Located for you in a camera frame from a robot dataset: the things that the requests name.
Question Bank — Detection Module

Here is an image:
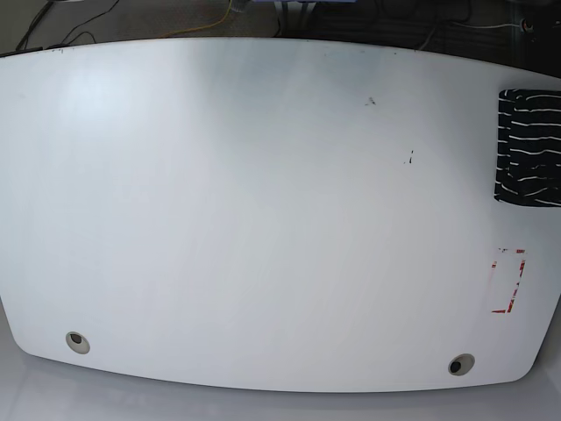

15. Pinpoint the black white striped t-shirt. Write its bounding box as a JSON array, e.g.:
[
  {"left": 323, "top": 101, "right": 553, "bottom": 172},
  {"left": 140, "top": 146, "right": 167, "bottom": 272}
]
[{"left": 494, "top": 89, "right": 561, "bottom": 208}]

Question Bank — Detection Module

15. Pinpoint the red tape rectangle marking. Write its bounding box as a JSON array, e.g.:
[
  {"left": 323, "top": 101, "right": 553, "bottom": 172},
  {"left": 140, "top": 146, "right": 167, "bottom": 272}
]
[{"left": 487, "top": 248, "right": 527, "bottom": 314}]

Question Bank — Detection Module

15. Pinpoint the yellow floor cable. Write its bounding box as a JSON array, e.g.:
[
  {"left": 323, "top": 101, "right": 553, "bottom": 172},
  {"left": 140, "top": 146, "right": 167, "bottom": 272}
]
[{"left": 160, "top": 0, "right": 233, "bottom": 39}]

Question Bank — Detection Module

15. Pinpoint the right table cable grommet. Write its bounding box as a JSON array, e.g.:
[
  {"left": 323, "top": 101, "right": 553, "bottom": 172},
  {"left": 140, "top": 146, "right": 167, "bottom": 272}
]
[{"left": 448, "top": 353, "right": 475, "bottom": 376}]

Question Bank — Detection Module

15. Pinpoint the table cable grommet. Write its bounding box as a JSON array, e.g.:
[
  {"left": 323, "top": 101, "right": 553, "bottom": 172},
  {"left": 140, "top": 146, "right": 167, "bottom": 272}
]
[
  {"left": 448, "top": 353, "right": 475, "bottom": 376},
  {"left": 66, "top": 332, "right": 90, "bottom": 355}
]

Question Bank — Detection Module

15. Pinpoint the left table cable grommet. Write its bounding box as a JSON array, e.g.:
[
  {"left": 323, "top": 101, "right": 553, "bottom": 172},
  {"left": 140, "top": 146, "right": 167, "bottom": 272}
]
[{"left": 66, "top": 332, "right": 90, "bottom": 355}]

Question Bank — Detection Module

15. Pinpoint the white wall cable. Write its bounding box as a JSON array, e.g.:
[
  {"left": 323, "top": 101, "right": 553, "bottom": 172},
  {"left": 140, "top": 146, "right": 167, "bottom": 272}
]
[{"left": 451, "top": 18, "right": 522, "bottom": 31}]

